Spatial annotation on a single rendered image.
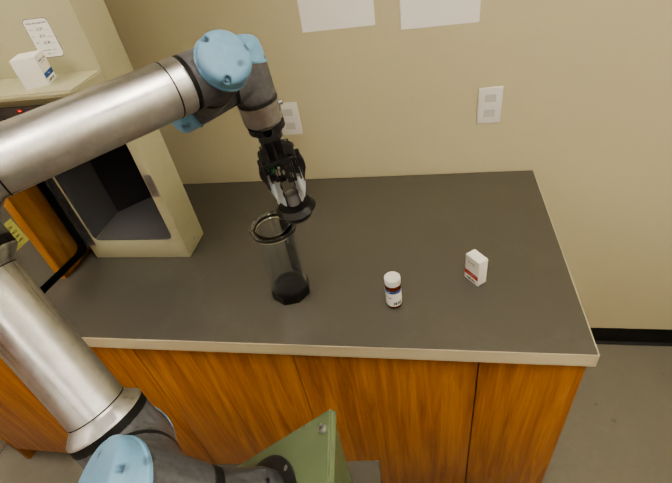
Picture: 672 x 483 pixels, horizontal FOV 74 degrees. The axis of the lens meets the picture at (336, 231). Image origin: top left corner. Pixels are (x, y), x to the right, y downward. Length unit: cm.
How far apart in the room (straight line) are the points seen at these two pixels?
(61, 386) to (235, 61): 49
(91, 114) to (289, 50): 92
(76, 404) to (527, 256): 102
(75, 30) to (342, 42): 68
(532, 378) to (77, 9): 128
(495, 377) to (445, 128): 77
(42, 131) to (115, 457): 38
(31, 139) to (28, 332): 26
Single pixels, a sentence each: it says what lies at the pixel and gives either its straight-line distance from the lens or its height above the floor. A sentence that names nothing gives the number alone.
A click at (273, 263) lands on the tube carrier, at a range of 106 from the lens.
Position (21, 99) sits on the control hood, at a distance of 116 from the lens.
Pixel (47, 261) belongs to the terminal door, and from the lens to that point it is 146.
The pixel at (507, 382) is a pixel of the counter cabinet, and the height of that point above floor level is 78.
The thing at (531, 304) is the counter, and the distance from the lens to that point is 114.
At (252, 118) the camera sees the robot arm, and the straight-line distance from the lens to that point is 83.
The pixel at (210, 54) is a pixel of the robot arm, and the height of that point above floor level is 162.
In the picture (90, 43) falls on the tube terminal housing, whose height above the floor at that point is 156.
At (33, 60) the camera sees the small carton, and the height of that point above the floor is 156.
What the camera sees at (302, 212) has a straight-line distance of 98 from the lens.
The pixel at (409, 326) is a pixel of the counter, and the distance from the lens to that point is 107.
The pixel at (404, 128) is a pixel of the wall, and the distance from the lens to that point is 149.
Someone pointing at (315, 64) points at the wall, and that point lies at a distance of 144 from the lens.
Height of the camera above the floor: 179
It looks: 39 degrees down
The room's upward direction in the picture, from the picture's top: 10 degrees counter-clockwise
